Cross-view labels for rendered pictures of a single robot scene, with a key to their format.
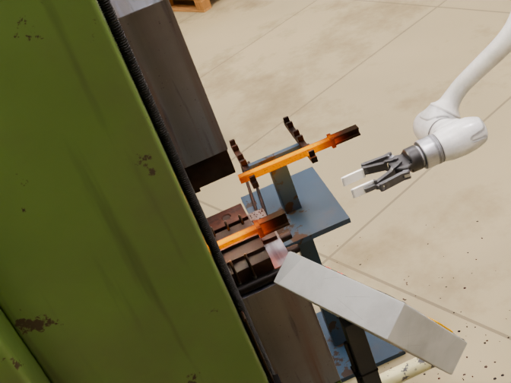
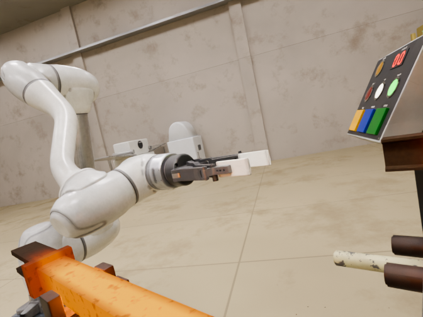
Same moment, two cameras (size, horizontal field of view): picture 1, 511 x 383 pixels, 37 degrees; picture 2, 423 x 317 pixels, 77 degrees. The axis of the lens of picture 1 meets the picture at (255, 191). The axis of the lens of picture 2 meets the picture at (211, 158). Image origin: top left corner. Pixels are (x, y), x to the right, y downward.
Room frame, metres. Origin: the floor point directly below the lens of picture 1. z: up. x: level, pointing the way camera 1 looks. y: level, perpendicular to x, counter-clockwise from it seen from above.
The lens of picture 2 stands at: (2.25, 0.04, 1.08)
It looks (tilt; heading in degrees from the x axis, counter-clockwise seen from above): 6 degrees down; 225
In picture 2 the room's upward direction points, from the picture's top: 12 degrees counter-clockwise
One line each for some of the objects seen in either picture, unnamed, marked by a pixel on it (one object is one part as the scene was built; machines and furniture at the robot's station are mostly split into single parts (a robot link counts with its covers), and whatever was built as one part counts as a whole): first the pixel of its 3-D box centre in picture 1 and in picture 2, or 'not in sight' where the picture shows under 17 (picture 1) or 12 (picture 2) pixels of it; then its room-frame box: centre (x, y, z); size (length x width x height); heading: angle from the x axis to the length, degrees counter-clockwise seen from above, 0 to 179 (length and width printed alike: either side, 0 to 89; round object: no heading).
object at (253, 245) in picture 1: (195, 274); not in sight; (1.78, 0.25, 0.96); 0.42 x 0.20 x 0.09; 95
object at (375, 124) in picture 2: not in sight; (378, 121); (1.40, -0.15, 1.01); 0.07 x 0.05 x 0.07; 30
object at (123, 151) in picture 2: not in sight; (137, 166); (-0.97, -5.71, 0.62); 2.63 x 0.65 x 1.24; 30
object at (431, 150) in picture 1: (427, 152); (167, 171); (1.87, -0.51, 1.00); 0.09 x 0.06 x 0.09; 5
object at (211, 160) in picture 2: (388, 175); (218, 163); (1.83, -0.37, 1.00); 0.11 x 0.01 x 0.04; 116
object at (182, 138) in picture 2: not in sight; (186, 149); (-2.29, -5.37, 0.74); 0.76 x 0.67 x 1.48; 120
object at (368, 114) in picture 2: not in sight; (367, 121); (1.31, -0.20, 1.01); 0.07 x 0.05 x 0.07; 30
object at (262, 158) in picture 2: (363, 188); (253, 159); (1.81, -0.29, 1.00); 0.07 x 0.01 x 0.03; 95
